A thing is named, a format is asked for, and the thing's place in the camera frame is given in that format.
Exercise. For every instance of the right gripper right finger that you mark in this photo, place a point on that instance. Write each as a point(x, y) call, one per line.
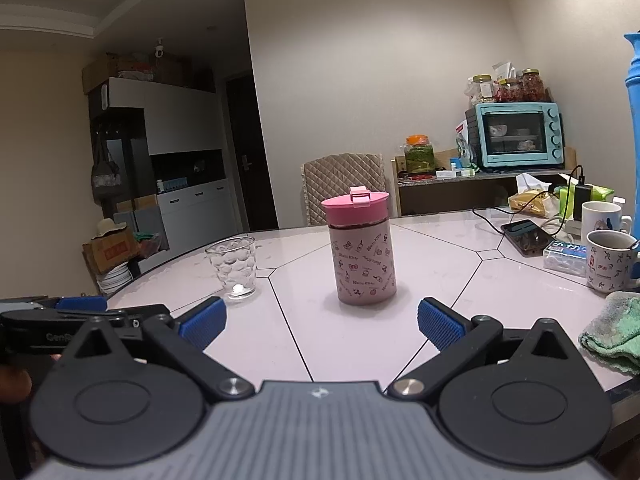
point(515, 397)

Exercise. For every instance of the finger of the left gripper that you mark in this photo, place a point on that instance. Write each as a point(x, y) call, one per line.
point(40, 331)
point(82, 303)

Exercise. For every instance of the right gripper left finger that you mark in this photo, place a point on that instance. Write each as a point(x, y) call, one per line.
point(99, 407)

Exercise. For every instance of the pink Hello Kitty food jar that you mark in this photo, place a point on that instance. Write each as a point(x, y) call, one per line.
point(363, 262)

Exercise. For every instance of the pink jar lid with strap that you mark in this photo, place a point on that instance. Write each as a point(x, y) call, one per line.
point(359, 206)

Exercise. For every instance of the white kitchen cabinet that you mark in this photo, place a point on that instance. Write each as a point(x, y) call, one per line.
point(171, 152)

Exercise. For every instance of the person's left hand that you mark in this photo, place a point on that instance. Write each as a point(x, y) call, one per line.
point(22, 375)

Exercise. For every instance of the stack of white plates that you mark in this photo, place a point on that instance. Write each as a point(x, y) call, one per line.
point(113, 280)

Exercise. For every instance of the cardboard box on floor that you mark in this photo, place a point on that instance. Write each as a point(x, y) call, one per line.
point(106, 252)

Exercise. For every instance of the straw hat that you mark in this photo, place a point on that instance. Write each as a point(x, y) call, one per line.
point(108, 226)

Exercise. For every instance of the green cloth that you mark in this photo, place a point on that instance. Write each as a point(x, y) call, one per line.
point(612, 338)

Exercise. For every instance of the hanging grey bag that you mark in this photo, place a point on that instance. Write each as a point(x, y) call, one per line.
point(106, 179)

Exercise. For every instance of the blue tissue packet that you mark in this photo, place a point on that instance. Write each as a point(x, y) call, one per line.
point(565, 257)

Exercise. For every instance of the clear drinking glass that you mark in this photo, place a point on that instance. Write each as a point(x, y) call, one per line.
point(234, 262)

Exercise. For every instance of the black smartphone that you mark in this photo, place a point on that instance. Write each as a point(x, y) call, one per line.
point(528, 238)

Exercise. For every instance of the white cartoon mug front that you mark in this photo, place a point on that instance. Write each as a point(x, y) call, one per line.
point(612, 261)

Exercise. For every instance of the white cartoon mug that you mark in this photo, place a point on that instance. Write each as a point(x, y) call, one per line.
point(612, 261)
point(598, 215)

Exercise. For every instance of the white cartoon mug rear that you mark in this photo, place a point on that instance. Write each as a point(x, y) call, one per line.
point(598, 215)

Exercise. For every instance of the green tissue box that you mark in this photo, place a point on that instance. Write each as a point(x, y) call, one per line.
point(597, 194)

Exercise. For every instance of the wooden shelf unit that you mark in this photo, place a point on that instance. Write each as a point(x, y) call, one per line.
point(434, 195)

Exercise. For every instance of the quilted beige chair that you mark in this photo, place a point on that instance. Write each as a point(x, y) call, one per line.
point(335, 175)

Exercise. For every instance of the teal toaster oven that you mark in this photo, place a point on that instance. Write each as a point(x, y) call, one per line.
point(516, 135)

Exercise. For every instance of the green pickle jar orange lid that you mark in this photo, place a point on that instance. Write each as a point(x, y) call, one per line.
point(419, 155)

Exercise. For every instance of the red white package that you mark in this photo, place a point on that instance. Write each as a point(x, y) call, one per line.
point(465, 152)

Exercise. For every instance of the glass jar red contents middle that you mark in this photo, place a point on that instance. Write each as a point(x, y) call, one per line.
point(510, 90)

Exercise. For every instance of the glass jar pale contents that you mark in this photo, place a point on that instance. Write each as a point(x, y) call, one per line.
point(481, 89)

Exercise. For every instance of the blue thermos flask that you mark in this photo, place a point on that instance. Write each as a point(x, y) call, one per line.
point(632, 82)

